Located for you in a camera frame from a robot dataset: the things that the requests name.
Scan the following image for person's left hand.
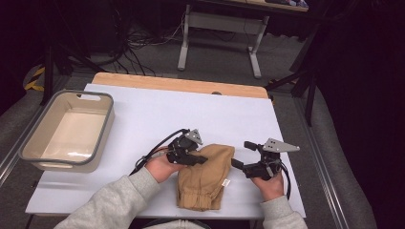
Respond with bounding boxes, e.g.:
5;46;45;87
144;152;185;184

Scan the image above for left hand-held gripper black cable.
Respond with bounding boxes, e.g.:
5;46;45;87
129;128;190;176

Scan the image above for bundle of floor cables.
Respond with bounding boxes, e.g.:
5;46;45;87
108;12;186;77

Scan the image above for black metal stand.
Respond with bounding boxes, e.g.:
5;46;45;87
266;31;319;127

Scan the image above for white desk frame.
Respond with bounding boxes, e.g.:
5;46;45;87
177;0;309;79

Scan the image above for hand-held gripper black cable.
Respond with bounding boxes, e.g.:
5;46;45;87
129;128;190;176
276;160;292;200

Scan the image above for right hand-held gripper black cable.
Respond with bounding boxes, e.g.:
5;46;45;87
276;160;292;200

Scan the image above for white table cover sheet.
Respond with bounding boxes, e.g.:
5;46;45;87
25;83;307;220

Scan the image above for aluminium floor rail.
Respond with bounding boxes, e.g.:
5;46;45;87
0;75;65;189
292;96;352;229

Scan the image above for person's right hand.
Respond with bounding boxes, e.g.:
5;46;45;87
250;171;285;202

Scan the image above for yellow black hazard tape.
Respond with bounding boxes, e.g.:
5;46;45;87
23;66;46;93

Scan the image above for tan pants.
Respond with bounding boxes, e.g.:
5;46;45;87
176;143;236;212

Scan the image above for beige basket with grey rim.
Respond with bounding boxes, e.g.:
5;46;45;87
18;90;116;174

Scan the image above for colourful object on desk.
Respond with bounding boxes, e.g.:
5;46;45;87
266;0;309;9

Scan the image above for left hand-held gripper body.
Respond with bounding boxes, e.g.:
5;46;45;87
166;128;203;166

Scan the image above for black tripod stand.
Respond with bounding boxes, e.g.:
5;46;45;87
39;44;106;106

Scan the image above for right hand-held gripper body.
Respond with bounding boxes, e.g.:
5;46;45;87
243;137;301;181

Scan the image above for person's torso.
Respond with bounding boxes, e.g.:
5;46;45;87
139;219;211;229

